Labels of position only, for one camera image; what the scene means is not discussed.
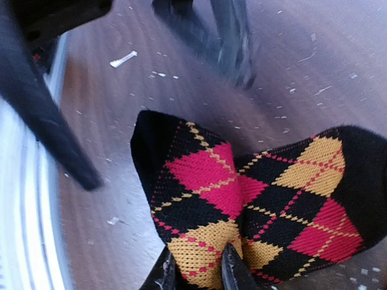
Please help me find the black argyle sock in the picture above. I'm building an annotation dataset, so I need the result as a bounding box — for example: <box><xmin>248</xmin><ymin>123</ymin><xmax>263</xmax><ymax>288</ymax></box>
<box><xmin>131</xmin><ymin>110</ymin><xmax>386</xmax><ymax>289</ymax></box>

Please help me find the white paper scrap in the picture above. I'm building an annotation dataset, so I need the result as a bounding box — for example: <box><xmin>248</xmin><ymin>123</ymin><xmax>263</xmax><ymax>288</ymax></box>
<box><xmin>109</xmin><ymin>51</ymin><xmax>138</xmax><ymax>68</ymax></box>

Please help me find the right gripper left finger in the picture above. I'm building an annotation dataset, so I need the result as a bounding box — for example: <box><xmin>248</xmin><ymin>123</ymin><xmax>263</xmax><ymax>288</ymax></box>
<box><xmin>139</xmin><ymin>247</ymin><xmax>176</xmax><ymax>290</ymax></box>

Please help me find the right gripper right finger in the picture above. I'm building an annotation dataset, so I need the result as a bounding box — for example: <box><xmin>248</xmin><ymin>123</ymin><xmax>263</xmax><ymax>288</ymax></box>
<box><xmin>221</xmin><ymin>243</ymin><xmax>259</xmax><ymax>290</ymax></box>

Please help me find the aluminium front rail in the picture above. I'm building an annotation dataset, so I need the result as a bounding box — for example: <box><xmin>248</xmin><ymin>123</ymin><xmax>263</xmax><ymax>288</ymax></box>
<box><xmin>0</xmin><ymin>33</ymin><xmax>75</xmax><ymax>290</ymax></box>

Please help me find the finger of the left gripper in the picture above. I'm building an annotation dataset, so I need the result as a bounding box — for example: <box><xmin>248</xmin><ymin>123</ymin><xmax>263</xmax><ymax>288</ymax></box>
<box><xmin>152</xmin><ymin>0</ymin><xmax>256</xmax><ymax>89</ymax></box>
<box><xmin>1</xmin><ymin>1</ymin><xmax>102</xmax><ymax>191</ymax></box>

